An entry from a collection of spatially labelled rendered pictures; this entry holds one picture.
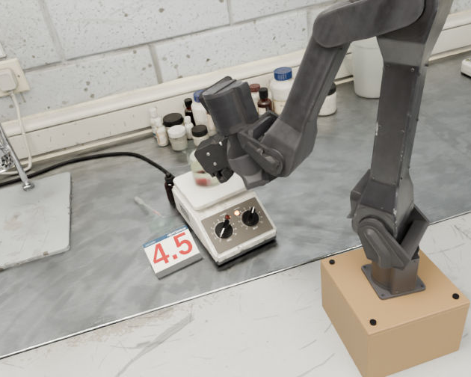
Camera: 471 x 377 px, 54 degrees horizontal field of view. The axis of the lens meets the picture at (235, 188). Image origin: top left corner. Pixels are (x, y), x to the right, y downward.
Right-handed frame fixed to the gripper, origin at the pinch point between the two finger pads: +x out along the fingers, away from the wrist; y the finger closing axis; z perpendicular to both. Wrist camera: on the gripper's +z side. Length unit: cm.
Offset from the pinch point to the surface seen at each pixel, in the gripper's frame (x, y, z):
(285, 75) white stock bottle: 41.0, 5.1, -11.2
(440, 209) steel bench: 0.5, 34.4, -23.2
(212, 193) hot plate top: 1.9, 8.6, 12.0
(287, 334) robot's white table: -22.4, 26.0, 9.0
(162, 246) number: -3.1, 10.9, 24.5
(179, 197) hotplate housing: 5.5, 7.1, 19.1
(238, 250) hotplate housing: -5.6, 17.9, 12.4
